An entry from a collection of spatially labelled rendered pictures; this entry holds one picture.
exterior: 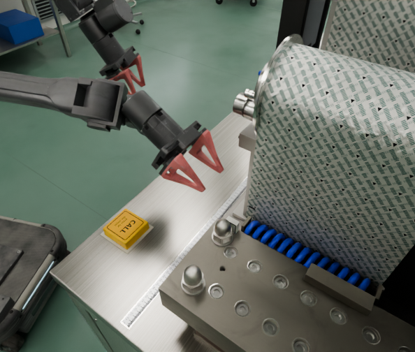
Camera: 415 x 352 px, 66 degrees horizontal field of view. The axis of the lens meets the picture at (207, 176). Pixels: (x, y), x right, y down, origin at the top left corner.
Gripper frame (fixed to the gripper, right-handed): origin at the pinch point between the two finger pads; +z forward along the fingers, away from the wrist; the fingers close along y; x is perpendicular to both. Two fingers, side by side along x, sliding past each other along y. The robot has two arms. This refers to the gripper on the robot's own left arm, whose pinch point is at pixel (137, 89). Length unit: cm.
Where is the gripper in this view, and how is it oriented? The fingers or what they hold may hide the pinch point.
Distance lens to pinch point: 90.8
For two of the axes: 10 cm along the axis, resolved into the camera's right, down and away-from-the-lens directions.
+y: 2.3, -6.9, 6.9
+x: -8.5, 2.1, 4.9
